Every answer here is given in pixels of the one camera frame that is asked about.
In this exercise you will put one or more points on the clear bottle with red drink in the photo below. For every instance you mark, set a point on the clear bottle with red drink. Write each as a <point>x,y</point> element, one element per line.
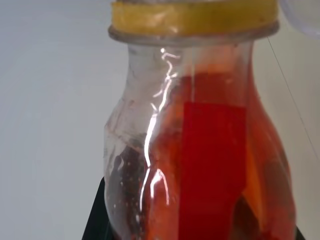
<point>212,150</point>

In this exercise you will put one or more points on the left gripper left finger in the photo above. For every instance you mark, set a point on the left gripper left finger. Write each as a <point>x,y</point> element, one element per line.
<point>97,217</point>

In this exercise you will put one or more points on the clear wine glass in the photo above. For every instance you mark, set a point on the clear wine glass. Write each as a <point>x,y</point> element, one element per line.
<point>300,22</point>

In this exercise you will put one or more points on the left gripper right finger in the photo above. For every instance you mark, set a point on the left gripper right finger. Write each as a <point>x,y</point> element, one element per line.
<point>300,233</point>

